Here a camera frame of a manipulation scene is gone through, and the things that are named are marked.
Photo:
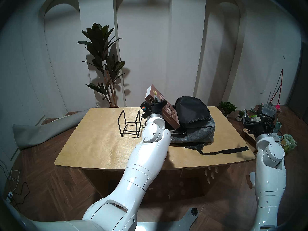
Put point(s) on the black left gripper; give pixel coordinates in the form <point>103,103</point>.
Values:
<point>154,109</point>

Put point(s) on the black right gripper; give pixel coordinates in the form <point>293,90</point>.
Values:
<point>261,127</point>

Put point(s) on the brown HOMES book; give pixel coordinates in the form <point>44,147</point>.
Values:
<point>172,115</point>

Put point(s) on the grey black backpack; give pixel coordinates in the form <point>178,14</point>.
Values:
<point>199,131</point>

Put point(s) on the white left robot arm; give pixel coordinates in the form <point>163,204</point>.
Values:
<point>144,165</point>

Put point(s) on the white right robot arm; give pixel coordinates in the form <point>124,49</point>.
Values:
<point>269,180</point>

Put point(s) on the white bucket with bag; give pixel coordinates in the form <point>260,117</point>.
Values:
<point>276,136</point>

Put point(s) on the clear plastic storage bin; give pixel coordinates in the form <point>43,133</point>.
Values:
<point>269,110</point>

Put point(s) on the tiny potted plant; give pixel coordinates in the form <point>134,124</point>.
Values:
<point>239,117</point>

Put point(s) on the brown cardboard box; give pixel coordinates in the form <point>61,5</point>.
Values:
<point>247,136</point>

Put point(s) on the teal cup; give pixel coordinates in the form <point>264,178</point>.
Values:
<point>279,127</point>

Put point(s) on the small leafy potted plant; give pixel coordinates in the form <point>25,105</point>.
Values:
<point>227,106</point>

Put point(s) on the grey door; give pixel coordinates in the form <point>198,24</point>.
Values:
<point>302,88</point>

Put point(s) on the white plastic bottle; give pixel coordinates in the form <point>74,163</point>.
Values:
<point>252,177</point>

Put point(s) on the white plant tag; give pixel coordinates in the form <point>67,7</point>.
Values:
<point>104,65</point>

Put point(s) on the tall potted plant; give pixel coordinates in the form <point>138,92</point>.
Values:
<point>99,38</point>

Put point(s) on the black star knob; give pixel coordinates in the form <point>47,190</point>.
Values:
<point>194,211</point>

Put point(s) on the rolled grey mat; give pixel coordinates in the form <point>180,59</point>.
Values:
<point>36,134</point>

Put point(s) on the white power strip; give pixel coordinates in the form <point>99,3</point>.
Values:
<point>9,196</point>

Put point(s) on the grey metal robot base plate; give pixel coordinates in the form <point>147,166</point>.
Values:
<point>168,225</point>

